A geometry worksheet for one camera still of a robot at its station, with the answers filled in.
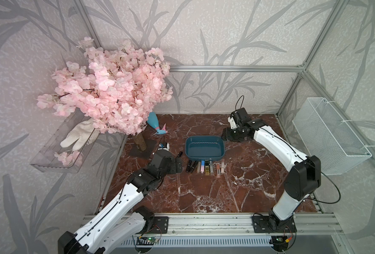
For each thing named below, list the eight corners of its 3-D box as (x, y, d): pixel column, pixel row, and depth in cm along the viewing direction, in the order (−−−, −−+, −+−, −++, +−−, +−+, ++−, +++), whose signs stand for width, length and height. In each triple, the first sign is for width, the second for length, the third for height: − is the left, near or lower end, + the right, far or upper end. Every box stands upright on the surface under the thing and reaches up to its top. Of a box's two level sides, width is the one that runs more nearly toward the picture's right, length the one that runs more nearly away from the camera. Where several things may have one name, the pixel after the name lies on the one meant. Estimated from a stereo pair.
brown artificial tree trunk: (140, 150, 104) (133, 136, 92) (146, 146, 106) (139, 132, 94) (143, 153, 102) (136, 140, 90) (149, 149, 104) (142, 135, 92)
